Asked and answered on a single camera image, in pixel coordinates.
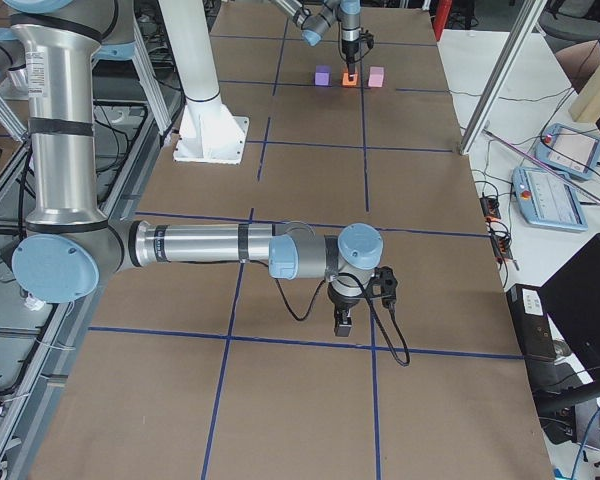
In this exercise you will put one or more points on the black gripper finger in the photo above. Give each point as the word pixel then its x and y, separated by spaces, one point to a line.
pixel 342 322
pixel 351 70

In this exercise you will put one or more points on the orange foam cube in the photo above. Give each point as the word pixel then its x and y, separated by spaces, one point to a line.
pixel 350 80

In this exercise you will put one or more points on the pink foam cube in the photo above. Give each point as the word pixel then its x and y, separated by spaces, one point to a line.
pixel 376 77

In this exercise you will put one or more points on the purple foam cube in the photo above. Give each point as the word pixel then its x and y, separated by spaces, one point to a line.
pixel 322 75

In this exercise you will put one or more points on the brown paper table cover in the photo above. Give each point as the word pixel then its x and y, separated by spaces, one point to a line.
pixel 217 372

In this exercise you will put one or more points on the purple stick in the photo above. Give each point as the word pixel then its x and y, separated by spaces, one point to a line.
pixel 595 199

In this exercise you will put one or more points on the orange black connector strip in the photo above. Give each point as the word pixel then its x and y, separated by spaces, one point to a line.
pixel 499 232

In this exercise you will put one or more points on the black computer box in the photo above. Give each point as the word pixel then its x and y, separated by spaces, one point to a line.
pixel 530 323

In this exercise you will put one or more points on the lower teach pendant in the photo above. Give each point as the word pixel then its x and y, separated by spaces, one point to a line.
pixel 547 202

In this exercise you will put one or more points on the teach pendant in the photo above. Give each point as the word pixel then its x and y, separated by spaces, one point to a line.
pixel 547 202
pixel 569 150

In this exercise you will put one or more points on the upper teach pendant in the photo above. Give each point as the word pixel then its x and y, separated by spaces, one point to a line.
pixel 569 150

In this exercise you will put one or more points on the black laptop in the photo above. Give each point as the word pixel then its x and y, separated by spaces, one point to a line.
pixel 571 297

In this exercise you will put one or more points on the wooden beam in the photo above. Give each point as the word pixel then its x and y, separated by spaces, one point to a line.
pixel 586 108

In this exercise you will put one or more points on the white camera mast pedestal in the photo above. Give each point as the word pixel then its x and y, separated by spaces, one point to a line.
pixel 209 132

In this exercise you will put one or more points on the aluminium frame post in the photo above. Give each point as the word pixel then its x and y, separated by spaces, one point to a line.
pixel 522 28

